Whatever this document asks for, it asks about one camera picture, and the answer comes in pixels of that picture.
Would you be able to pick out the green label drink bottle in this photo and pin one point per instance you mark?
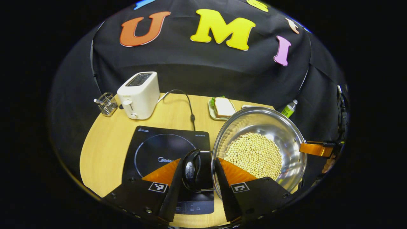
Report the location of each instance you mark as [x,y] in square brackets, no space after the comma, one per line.
[288,109]

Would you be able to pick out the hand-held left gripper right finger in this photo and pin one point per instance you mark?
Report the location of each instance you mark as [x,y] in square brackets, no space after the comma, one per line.
[227,197]

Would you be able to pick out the sandwich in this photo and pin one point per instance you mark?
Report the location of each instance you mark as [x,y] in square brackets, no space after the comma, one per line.
[224,106]

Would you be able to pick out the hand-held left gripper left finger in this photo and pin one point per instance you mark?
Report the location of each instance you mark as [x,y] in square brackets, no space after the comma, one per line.
[171,197]

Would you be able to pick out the stainless steel pot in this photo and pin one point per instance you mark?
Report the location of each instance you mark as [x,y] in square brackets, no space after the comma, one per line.
[286,133]

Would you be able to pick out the black induction cooktop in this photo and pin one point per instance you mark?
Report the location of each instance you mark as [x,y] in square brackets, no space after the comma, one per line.
[149,149]

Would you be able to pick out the light green plate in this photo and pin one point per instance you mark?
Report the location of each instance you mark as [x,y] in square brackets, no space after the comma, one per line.
[212,113]

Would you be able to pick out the pile of soybeans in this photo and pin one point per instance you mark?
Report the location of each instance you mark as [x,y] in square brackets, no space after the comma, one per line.
[254,152]

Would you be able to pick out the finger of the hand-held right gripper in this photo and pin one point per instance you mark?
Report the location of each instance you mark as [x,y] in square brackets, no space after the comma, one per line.
[314,149]

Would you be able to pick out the white toaster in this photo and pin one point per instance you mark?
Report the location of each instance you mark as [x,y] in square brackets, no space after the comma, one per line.
[140,95]

